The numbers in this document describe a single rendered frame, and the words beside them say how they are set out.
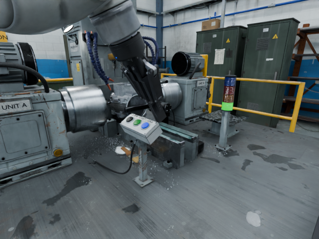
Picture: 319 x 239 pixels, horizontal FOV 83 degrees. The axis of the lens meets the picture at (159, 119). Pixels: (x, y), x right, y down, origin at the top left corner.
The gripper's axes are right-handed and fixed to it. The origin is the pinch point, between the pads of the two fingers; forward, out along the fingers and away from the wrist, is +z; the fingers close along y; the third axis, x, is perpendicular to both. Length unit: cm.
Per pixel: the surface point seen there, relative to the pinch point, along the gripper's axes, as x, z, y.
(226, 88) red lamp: -51, 29, 11
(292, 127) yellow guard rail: -191, 186, 14
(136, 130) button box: 3.0, 10.4, 13.8
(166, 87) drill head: -48, 31, 55
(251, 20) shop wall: -522, 145, 208
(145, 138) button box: 3.6, 12.0, 9.1
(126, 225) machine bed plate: 26.6, 26.1, 2.5
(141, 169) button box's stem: 9.0, 28.2, 16.1
